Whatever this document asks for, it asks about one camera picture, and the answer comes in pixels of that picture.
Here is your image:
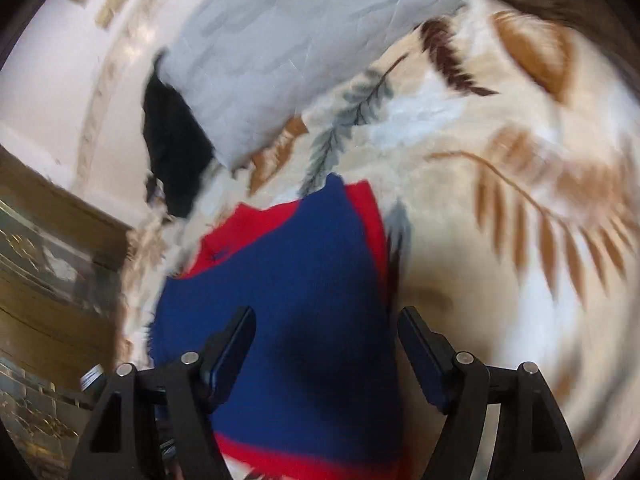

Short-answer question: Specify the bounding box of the black garment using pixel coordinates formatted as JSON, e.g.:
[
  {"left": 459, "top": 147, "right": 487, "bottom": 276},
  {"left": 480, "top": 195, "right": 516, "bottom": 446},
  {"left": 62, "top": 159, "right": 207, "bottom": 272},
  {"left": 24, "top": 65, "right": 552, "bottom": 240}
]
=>
[{"left": 141, "top": 52, "right": 218, "bottom": 220}]

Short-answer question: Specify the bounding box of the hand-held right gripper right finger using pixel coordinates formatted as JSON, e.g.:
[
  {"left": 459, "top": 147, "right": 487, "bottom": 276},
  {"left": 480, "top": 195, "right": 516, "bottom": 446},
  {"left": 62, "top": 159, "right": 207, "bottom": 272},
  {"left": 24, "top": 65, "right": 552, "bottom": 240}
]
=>
[{"left": 397, "top": 306, "right": 586, "bottom": 480}]

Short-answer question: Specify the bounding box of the grey quilted pillow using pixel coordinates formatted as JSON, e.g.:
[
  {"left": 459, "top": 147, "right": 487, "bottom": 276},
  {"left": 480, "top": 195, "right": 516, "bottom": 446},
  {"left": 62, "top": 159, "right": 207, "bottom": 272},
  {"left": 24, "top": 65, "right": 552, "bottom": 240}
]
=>
[{"left": 160, "top": 0, "right": 483, "bottom": 173}]

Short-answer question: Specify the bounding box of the leaf print blanket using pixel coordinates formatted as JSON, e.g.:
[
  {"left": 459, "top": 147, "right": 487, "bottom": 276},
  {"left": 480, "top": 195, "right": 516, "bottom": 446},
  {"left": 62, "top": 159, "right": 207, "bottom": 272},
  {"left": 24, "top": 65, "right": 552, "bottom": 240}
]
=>
[{"left": 117, "top": 0, "right": 636, "bottom": 480}]

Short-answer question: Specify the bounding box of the red and blue knit sweater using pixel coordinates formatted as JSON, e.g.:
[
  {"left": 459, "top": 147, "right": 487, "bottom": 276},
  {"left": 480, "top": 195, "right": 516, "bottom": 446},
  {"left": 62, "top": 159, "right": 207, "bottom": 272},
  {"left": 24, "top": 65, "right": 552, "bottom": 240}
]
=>
[{"left": 150, "top": 172, "right": 408, "bottom": 480}]

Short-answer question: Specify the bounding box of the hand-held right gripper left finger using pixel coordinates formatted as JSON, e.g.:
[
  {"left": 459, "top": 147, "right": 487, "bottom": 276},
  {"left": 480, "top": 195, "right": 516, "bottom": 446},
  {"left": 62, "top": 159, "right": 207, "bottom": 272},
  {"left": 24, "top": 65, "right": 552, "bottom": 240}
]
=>
[{"left": 74, "top": 305, "right": 258, "bottom": 480}]

